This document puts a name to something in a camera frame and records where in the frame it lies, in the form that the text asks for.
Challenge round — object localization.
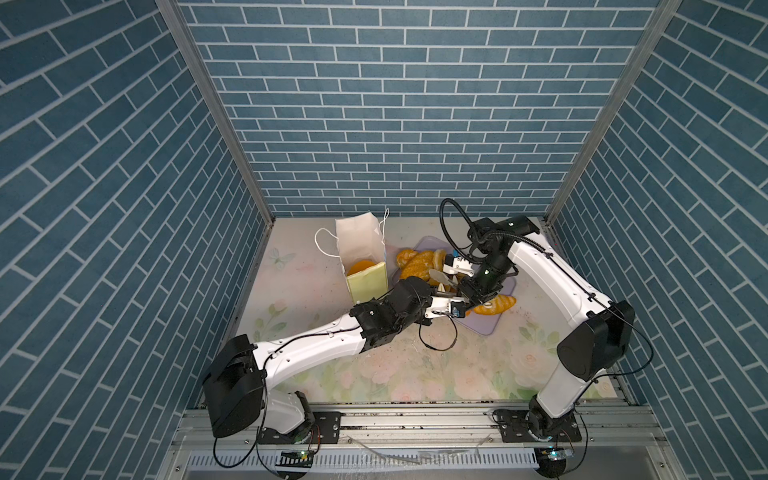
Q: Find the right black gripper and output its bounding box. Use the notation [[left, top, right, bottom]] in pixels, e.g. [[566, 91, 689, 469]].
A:
[[452, 255, 511, 309]]

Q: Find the round orange pancake stack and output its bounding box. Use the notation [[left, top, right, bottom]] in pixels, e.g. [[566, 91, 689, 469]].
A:
[[346, 259, 378, 277]]

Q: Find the white green paper bag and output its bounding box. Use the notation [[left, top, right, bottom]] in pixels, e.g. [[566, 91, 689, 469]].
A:
[[313, 212, 389, 304]]

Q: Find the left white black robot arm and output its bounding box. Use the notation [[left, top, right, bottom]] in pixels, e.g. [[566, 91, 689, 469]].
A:
[[201, 277, 461, 439]]

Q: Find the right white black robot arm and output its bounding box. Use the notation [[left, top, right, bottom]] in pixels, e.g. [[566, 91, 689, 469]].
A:
[[451, 216, 635, 440]]

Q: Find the sesame oval bread loaf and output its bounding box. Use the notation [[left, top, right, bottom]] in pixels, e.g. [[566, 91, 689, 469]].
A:
[[399, 251, 434, 281]]

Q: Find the striped golden croissant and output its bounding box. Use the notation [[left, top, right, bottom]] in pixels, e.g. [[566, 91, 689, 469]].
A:
[[472, 294, 517, 316]]

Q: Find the small golden roll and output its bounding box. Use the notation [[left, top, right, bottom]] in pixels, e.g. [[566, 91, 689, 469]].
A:
[[396, 249, 418, 269]]

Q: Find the lavender plastic tray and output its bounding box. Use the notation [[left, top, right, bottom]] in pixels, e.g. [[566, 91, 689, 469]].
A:
[[386, 236, 517, 336]]

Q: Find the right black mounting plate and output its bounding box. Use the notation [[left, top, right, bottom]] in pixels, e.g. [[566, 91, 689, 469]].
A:
[[490, 409, 582, 443]]

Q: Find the black mounting plate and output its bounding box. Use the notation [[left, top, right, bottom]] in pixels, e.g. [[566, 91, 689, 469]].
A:
[[258, 411, 342, 446], [490, 409, 582, 443]]

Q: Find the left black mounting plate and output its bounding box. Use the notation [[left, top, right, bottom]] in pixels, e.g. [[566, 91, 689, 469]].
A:
[[258, 411, 342, 446]]

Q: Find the glazed ring donut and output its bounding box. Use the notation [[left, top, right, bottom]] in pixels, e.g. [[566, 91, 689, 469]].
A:
[[430, 249, 446, 285]]

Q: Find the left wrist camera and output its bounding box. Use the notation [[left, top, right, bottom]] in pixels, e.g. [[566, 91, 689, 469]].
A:
[[425, 296, 469, 319]]

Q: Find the white vented cable duct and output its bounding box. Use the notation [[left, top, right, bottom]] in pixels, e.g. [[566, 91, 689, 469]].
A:
[[184, 448, 540, 472]]

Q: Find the aluminium front rail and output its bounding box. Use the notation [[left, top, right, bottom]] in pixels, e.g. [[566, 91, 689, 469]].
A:
[[170, 403, 670, 451]]

